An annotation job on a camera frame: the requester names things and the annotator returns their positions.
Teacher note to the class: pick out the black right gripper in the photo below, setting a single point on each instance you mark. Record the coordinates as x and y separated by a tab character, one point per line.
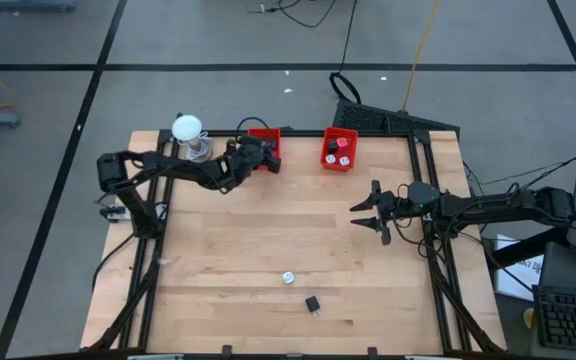
395	206

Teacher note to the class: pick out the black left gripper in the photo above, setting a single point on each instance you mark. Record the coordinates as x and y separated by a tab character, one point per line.
250	157

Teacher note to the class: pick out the black charger plug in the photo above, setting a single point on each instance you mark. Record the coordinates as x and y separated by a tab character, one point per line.
312	303
332	146

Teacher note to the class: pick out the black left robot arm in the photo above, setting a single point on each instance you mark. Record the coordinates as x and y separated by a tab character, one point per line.
178	167

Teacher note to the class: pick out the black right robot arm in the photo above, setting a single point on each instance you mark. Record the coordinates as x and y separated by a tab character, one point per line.
493	207

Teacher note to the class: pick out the red plastic basket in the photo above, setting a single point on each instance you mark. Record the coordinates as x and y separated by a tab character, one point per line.
353	165
274	134

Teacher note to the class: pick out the white dome lamp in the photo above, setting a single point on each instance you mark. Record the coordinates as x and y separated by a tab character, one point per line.
187	127

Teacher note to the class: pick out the black mesh panel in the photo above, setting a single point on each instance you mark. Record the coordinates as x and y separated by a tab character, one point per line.
388	120

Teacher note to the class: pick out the white paper sheet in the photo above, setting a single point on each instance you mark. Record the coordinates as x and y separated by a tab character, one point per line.
520	272

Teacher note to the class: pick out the black support beam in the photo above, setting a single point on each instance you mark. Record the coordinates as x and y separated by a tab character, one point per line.
528	247

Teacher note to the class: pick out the small yellow object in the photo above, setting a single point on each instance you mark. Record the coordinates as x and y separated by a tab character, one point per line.
528	317

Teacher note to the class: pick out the grey laptop with black keyboard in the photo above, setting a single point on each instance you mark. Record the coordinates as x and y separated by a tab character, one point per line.
573	310

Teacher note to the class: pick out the black aluminium table frame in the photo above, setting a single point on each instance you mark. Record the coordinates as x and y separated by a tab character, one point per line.
300	133

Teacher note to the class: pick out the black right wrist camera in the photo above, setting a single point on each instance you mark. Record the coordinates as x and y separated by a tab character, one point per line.
422	192

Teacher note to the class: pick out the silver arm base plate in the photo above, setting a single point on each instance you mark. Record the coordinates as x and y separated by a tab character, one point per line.
115	214

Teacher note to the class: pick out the silver frame bracket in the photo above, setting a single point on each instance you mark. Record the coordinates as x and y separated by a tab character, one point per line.
155	357
425	357

